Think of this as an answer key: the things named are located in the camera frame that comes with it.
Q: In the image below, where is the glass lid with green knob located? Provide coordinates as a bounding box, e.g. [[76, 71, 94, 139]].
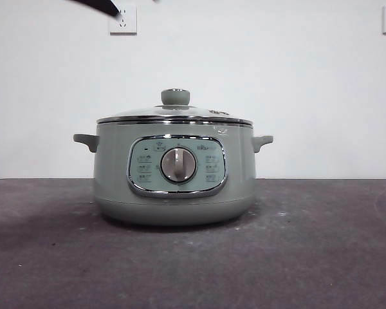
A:
[[96, 88, 255, 126]]

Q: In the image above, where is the pale green electric pot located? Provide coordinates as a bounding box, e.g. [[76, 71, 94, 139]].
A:
[[72, 123, 274, 225]]

